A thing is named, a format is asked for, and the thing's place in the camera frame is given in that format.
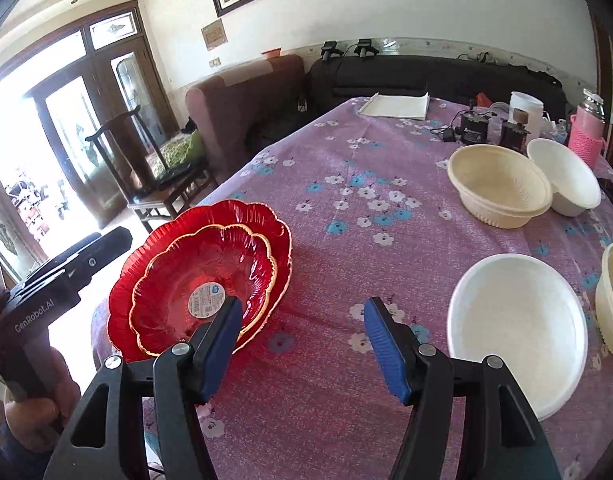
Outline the purple floral tablecloth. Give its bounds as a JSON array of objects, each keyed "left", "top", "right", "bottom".
[{"left": 198, "top": 100, "right": 613, "bottom": 479}]

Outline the brown armchair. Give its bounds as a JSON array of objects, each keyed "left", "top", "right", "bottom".
[{"left": 185, "top": 54, "right": 307, "bottom": 182}]

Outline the white foam bowl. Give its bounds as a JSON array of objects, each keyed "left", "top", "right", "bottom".
[{"left": 527, "top": 139, "right": 601, "bottom": 218}]

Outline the black smartphone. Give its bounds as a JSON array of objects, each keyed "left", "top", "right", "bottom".
[{"left": 598, "top": 178, "right": 613, "bottom": 203}]

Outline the pink knit-sleeved thermos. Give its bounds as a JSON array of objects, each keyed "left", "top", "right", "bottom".
[{"left": 568, "top": 89, "right": 606, "bottom": 169}]

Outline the gold-rimmed red plate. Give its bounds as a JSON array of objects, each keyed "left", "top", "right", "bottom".
[{"left": 128, "top": 224, "right": 278, "bottom": 356}]

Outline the dark wooden chair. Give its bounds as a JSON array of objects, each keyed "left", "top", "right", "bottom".
[{"left": 86, "top": 107, "right": 218, "bottom": 232}]

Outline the red wedding plate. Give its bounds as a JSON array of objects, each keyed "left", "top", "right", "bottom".
[{"left": 106, "top": 200, "right": 292, "bottom": 362}]

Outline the white plastic jar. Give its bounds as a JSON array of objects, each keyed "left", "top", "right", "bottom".
[{"left": 509, "top": 91, "right": 544, "bottom": 141}]

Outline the white foam plate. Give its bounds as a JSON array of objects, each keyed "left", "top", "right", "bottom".
[{"left": 446, "top": 254, "right": 588, "bottom": 420}]

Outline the left hand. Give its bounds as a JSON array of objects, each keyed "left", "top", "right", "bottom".
[{"left": 5, "top": 348, "right": 81, "bottom": 453}]

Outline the small cream plastic bowl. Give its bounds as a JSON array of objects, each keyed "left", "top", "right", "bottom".
[{"left": 447, "top": 144, "right": 553, "bottom": 230}]

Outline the black sofa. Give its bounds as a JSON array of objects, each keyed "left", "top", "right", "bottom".
[{"left": 305, "top": 55, "right": 572, "bottom": 119}]

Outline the white folded paper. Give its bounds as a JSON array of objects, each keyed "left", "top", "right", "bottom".
[{"left": 358, "top": 93, "right": 430, "bottom": 120}]

